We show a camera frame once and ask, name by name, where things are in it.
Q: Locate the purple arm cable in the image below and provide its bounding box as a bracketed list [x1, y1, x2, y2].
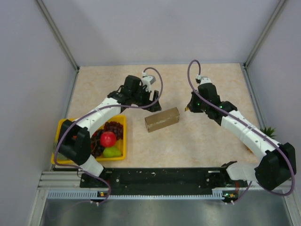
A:
[54, 67, 164, 204]
[187, 60, 297, 204]

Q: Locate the yellow plastic fruit bin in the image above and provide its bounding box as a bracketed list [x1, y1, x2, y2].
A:
[50, 115, 127, 165]

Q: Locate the dark purple grape bunch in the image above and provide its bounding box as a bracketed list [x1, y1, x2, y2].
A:
[91, 121, 123, 157]

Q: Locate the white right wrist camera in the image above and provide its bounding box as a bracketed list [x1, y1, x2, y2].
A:
[196, 74, 212, 85]

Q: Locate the grey slotted cable duct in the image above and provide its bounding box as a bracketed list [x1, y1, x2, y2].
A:
[46, 190, 111, 199]

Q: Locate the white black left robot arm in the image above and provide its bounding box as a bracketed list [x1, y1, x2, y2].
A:
[55, 73, 162, 187]

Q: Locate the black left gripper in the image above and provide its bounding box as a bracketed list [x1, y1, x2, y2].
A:
[131, 86, 161, 113]

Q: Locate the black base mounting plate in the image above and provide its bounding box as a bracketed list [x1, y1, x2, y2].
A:
[80, 167, 247, 195]

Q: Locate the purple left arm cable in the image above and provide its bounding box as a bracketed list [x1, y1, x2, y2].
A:
[54, 67, 164, 204]

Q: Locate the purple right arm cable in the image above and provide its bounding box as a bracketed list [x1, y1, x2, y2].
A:
[187, 60, 297, 204]

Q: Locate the red apple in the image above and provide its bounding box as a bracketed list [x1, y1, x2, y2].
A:
[100, 131, 117, 147]

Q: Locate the pineapple with green crown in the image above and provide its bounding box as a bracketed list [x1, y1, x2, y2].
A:
[260, 127, 276, 139]

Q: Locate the green pear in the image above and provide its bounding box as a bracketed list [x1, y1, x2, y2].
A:
[103, 146, 122, 158]

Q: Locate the brown cardboard express box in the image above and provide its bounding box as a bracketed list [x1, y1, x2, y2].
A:
[145, 107, 180, 133]

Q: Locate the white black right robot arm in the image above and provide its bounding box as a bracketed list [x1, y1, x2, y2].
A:
[186, 83, 296, 191]

